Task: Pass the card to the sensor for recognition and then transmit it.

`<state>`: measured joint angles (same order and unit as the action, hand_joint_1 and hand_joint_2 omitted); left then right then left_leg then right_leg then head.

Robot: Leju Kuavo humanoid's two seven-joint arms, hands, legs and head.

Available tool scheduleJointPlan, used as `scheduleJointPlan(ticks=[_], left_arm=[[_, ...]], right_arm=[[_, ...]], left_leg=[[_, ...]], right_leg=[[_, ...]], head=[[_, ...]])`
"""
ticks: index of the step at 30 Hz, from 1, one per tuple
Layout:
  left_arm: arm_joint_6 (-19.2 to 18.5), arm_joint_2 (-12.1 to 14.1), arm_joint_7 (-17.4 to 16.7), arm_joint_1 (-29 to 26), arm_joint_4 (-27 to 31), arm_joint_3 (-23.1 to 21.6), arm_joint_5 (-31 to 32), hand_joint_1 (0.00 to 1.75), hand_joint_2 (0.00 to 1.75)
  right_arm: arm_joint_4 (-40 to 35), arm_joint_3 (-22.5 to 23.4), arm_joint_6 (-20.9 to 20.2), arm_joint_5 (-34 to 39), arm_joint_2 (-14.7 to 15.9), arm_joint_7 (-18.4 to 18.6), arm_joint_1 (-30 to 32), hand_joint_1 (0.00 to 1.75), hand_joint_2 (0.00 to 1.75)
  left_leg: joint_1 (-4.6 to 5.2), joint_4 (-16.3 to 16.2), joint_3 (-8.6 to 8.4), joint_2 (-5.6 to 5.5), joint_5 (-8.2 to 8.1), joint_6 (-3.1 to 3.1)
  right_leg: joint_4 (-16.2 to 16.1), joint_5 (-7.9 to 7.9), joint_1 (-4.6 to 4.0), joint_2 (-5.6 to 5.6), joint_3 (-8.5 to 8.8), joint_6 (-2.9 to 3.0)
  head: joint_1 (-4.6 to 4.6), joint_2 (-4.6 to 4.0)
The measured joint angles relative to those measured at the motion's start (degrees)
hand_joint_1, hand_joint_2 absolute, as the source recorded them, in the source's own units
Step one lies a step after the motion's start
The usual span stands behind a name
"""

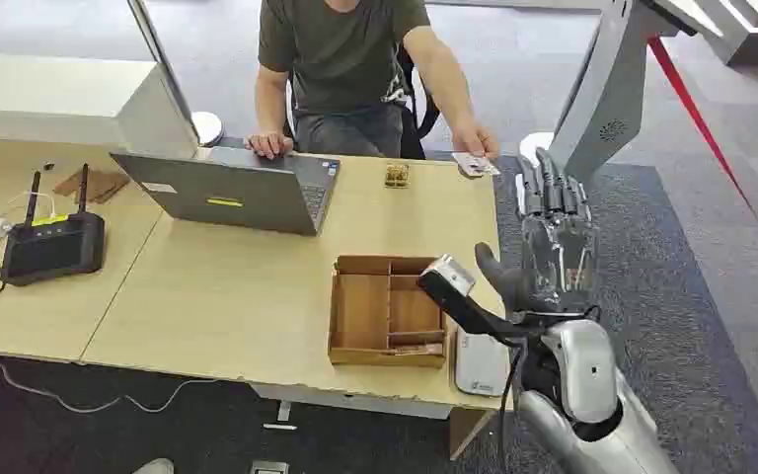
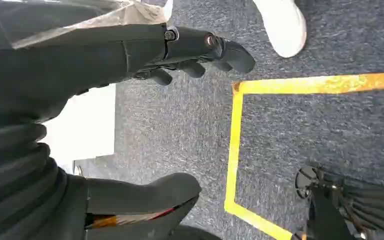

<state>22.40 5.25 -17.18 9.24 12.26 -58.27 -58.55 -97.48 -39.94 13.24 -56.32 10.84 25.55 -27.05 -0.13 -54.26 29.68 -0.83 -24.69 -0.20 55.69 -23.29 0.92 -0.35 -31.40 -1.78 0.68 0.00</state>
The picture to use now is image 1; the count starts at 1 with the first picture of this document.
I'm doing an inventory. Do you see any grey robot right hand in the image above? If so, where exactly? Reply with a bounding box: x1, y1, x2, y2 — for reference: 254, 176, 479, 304
474, 147, 601, 317

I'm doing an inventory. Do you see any person's left hand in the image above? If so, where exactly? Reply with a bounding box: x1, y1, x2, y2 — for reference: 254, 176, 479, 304
450, 118, 501, 164

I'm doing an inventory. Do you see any person's right hand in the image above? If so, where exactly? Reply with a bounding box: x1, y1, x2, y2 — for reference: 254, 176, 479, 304
245, 130, 294, 161

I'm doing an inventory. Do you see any white printed card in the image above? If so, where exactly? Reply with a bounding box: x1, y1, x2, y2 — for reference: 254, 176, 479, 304
452, 151, 502, 179

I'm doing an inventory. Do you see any black chair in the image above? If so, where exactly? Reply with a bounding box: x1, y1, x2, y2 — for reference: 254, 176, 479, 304
282, 43, 443, 162

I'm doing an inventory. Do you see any white round kiosk base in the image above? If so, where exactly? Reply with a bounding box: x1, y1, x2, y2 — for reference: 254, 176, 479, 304
518, 131, 556, 169

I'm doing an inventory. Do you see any white round panel base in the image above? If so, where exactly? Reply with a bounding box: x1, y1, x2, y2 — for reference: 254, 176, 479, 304
189, 110, 225, 148

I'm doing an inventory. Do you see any grey laptop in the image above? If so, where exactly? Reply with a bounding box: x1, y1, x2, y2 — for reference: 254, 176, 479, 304
109, 144, 342, 238

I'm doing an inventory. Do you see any small wooden block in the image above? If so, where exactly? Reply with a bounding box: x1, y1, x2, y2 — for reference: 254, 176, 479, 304
383, 163, 412, 191

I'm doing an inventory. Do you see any person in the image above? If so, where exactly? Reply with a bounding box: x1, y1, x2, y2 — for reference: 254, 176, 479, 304
258, 0, 432, 160

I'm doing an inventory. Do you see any white flat device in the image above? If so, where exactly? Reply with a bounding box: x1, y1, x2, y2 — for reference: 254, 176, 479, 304
453, 327, 513, 399

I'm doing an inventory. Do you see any grey kiosk stand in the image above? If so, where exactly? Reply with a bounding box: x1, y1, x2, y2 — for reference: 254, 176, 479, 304
545, 0, 726, 189

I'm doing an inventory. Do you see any grey slanted panel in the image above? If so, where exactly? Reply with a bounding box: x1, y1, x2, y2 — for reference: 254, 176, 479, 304
125, 0, 201, 142

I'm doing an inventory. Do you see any card in wooden box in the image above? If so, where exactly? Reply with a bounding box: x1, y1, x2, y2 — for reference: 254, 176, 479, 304
392, 343, 446, 358

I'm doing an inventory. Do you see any wooden compartment box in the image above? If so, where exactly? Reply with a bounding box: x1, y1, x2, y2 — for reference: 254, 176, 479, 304
327, 254, 451, 369

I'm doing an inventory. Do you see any brown cardboard piece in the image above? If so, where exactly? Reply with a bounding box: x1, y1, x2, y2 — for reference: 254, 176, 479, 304
52, 168, 132, 205

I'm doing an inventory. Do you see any wooden desk leg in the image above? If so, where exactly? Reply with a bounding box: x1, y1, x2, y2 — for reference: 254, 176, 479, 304
447, 405, 499, 462

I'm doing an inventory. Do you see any red ribbon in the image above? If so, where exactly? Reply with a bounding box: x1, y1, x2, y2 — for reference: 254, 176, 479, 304
645, 36, 758, 286

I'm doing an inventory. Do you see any white counter block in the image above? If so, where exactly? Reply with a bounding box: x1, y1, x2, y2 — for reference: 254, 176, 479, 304
0, 51, 200, 162

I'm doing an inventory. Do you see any black router with antennas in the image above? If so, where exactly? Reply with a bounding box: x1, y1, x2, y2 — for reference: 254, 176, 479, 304
0, 163, 107, 287

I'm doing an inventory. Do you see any white desk foot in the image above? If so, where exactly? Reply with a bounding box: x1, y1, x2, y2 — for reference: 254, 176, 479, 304
262, 399, 299, 433

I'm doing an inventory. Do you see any white stepped platform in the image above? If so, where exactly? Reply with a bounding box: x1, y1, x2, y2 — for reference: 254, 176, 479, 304
692, 0, 758, 68

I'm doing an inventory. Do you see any pale rounded floor object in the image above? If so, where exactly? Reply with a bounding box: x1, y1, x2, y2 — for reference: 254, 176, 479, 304
131, 457, 176, 474

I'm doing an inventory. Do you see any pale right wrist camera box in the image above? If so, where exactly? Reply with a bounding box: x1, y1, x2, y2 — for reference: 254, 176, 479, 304
417, 254, 539, 347

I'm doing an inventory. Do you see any white floor cable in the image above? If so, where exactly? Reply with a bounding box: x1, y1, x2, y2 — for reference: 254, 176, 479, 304
0, 357, 225, 416

